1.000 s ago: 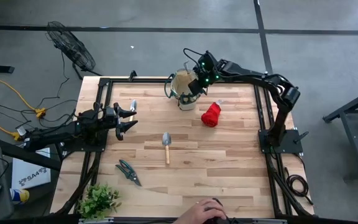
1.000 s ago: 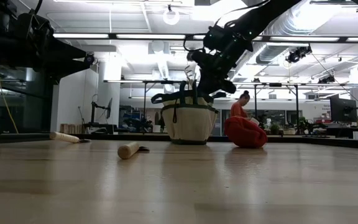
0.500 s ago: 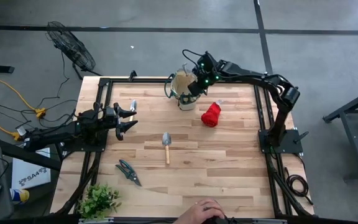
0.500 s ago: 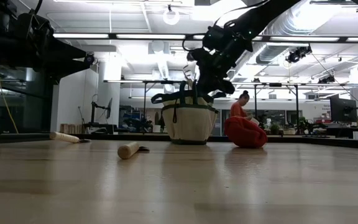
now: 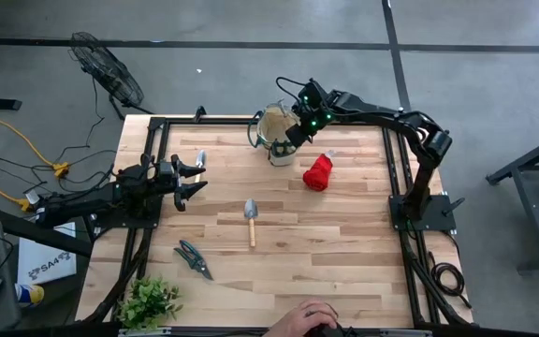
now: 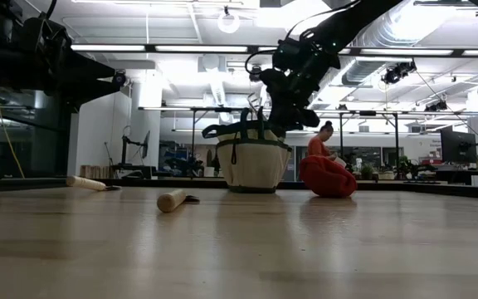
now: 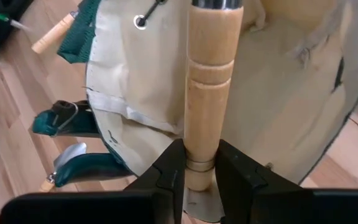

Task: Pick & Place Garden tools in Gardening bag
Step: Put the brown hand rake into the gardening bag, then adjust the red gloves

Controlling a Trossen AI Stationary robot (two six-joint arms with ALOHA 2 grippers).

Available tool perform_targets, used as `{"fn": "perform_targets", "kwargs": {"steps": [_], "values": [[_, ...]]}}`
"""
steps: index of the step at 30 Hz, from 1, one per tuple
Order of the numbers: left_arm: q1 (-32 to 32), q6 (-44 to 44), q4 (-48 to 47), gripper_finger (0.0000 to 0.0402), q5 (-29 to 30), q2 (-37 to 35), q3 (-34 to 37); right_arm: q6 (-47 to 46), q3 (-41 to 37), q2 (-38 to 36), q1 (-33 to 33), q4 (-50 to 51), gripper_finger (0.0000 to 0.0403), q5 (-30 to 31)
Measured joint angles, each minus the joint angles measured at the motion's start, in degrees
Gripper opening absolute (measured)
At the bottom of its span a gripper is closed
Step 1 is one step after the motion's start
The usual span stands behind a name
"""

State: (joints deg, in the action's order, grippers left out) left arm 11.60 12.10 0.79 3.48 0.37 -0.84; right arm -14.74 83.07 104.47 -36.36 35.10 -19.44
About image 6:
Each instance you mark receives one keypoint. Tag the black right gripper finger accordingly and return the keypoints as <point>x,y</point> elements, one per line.
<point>280,118</point>
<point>309,118</point>

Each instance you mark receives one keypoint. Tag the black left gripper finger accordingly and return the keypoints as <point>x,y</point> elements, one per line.
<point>77,93</point>
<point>85,70</point>

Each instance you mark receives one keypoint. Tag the cream green gardening bag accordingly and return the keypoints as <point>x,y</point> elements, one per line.
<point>251,166</point>

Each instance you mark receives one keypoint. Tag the red gardening glove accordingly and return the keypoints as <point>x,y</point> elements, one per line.
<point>326,178</point>

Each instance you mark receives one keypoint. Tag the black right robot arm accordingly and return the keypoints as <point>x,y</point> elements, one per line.
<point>347,25</point>

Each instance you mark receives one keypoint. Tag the person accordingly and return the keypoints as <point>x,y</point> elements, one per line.
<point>317,147</point>

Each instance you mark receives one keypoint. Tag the black round spotlight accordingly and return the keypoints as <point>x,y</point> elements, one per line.
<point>255,74</point>
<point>119,78</point>

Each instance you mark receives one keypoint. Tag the wooden crate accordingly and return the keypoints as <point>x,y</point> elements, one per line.
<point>94,171</point>

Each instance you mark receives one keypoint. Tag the monitor on black stand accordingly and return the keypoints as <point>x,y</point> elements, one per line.
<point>145,145</point>

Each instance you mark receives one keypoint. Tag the round ceiling lamp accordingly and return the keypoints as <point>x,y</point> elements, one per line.
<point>228,23</point>

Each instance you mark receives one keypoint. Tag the black track light cluster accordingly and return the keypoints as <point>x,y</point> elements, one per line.
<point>396,72</point>

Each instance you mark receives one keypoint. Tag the long ceiling light strip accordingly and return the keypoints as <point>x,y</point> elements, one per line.
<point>201,48</point>

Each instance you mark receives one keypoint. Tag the small background potted plants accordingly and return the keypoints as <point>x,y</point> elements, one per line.
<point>405,166</point>

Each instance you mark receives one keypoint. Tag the black desk monitor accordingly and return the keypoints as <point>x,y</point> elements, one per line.
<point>457,147</point>

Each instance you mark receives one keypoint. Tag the black background desk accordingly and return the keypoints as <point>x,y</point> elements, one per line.
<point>463,173</point>

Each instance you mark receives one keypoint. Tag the silver ventilation duct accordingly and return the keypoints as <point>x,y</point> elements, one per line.
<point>363,70</point>

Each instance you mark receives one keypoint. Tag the black metal rack frame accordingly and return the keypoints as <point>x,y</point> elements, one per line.
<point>396,141</point>

